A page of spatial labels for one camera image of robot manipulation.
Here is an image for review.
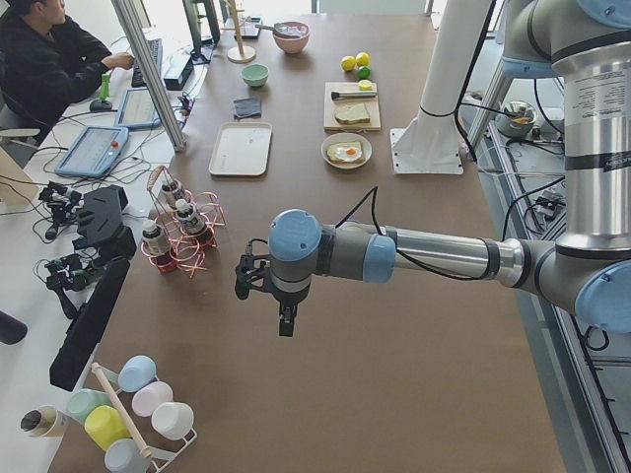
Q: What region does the pink cup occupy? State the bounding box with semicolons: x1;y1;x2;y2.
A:
131;380;174;418

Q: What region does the fried egg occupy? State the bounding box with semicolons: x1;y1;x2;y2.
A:
334;146;363;162

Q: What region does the blue teach pendant near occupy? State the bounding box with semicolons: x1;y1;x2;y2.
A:
54;126;129;177

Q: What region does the white cup rack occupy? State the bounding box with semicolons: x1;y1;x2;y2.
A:
90;358;200;472

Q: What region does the yellow lemon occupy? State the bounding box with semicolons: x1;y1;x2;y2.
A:
355;51;371;67
340;55;356;72

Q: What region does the seated person black jacket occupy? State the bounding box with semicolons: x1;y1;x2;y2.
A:
1;1;134;129

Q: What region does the black bar device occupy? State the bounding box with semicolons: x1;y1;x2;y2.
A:
49;258;130;392

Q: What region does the green lime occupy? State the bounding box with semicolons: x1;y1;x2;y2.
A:
356;65;372;80

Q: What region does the tea bottle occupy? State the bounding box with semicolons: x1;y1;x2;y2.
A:
142;219;168;264
161;180;186;208
175;198;204;236

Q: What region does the blue teach pendant far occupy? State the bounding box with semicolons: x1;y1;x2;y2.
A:
114;88;161;130

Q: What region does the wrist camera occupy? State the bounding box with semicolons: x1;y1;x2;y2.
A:
235;237;271;301

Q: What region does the blue teach pendant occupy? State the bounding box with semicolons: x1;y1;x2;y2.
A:
114;88;161;130
54;126;129;177

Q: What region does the blue cup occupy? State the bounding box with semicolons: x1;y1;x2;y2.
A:
118;355;157;393

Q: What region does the mint green cup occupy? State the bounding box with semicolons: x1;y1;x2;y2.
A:
66;388;111;425

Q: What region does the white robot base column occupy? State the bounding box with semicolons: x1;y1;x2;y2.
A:
390;0;495;174

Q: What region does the paper cup with metal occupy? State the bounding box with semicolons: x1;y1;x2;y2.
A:
20;405;69;438

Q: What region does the steel muddler black tip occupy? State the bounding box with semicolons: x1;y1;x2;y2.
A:
330;90;378;101

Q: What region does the tea bottle front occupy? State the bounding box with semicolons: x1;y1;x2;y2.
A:
142;219;168;264

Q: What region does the plain bread slice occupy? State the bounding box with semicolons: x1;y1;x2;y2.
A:
333;102;371;124

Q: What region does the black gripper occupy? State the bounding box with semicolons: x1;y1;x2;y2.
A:
275;292;299;337

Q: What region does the green bowl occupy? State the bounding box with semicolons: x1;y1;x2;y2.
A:
242;64;269;88

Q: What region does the bread slice with egg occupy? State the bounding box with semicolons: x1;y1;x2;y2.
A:
326;141;365;165

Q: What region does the tea bottle back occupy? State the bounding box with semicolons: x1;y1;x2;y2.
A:
161;180;186;208

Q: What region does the half lemon slice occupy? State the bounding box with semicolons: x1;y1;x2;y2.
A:
358;80;373;91

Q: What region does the yellow cup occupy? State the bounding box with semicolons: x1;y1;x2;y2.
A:
84;405;131;451

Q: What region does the grey folded cloth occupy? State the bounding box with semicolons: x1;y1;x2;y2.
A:
233;97;262;119

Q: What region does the white cup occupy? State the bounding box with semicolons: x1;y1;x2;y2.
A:
151;401;194;440

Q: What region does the copper wire bottle rack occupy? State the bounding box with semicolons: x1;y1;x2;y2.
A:
140;165;227;277

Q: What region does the cream rabbit tray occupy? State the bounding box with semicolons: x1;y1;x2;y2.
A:
208;122;272;177

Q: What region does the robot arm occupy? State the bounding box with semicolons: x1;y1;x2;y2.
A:
268;1;630;336

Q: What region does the wooden mug tree stand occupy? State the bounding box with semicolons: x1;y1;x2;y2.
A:
223;0;256;64

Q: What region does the grey cup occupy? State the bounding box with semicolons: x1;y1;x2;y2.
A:
105;439;151;473

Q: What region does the steel ice scoop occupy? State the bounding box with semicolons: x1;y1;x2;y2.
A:
254;23;307;38

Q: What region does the black keyboard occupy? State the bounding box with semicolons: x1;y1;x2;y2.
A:
130;37;165;90

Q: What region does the black monitor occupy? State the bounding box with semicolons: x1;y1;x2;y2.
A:
182;0;221;65

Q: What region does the pink ice bowl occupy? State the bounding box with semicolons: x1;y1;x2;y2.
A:
272;22;311;54

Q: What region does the wooden cutting board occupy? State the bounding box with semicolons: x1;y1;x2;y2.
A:
323;81;382;132

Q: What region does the tea bottle middle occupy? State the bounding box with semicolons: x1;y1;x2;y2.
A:
175;198;204;236

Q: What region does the white round plate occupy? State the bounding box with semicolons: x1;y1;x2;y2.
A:
320;132;373;170

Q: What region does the aluminium frame post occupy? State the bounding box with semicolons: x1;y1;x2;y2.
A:
111;0;186;153

